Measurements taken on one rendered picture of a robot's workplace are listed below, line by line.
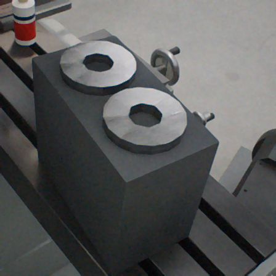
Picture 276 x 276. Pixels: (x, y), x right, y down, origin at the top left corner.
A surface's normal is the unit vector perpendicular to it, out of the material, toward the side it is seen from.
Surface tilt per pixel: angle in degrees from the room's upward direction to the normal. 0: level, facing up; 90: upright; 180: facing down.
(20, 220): 90
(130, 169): 0
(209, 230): 0
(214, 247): 0
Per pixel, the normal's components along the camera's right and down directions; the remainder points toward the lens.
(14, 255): 0.64, 0.59
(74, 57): 0.11, -0.70
